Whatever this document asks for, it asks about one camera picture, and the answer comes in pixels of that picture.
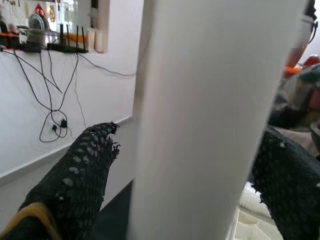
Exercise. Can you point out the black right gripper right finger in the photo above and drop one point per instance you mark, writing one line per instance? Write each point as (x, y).
(287, 187)

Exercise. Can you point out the white candle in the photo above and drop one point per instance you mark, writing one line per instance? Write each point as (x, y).
(90, 40)
(99, 42)

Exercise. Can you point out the black power adapter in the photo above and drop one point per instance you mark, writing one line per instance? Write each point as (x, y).
(63, 123)
(54, 128)

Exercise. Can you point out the white plastic children table top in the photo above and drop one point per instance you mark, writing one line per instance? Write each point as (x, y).
(250, 200)

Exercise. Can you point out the small black box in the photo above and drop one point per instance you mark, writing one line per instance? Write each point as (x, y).
(31, 48)

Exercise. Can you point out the orange lidded red print box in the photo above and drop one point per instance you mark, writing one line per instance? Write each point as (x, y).
(291, 69)

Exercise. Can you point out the yellow rubber band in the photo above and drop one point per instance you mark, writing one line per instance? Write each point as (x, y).
(35, 207)

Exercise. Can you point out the red hanging ornament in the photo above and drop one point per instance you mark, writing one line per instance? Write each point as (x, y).
(39, 10)

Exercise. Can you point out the black router with antennas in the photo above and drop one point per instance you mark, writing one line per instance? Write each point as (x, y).
(65, 47)

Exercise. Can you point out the white plastic table leg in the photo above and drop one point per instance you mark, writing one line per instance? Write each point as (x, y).
(200, 112)

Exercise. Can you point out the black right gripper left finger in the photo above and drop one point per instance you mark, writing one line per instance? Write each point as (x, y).
(75, 187)

